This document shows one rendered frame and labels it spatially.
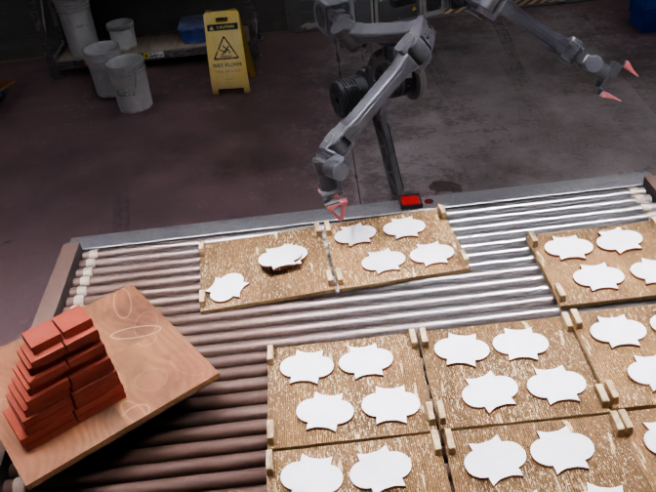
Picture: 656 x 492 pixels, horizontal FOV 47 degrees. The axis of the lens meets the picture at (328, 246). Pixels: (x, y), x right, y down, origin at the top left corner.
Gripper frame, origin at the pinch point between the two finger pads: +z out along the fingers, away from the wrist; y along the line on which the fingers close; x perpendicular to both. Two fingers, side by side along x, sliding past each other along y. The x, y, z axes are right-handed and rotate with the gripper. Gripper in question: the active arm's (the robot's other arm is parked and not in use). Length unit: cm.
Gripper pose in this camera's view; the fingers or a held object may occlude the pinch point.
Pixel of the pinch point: (337, 211)
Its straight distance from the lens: 239.3
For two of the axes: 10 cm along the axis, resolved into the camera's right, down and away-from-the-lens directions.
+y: 2.0, 4.7, -8.6
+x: 9.4, -3.3, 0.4
